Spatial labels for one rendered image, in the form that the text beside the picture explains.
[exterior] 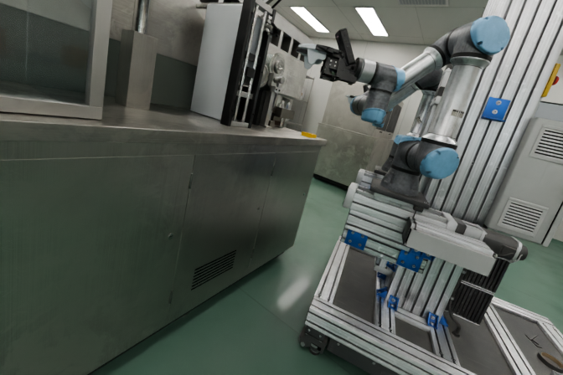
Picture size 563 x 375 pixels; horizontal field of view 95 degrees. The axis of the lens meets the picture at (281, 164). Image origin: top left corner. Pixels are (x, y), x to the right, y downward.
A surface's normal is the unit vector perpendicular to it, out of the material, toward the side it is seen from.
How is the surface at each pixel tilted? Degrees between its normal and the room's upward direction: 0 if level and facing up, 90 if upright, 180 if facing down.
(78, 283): 90
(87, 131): 90
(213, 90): 90
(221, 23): 90
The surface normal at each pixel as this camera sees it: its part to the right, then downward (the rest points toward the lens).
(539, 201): -0.37, 0.11
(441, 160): 0.03, 0.36
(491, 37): 0.10, 0.11
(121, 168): 0.80, 0.32
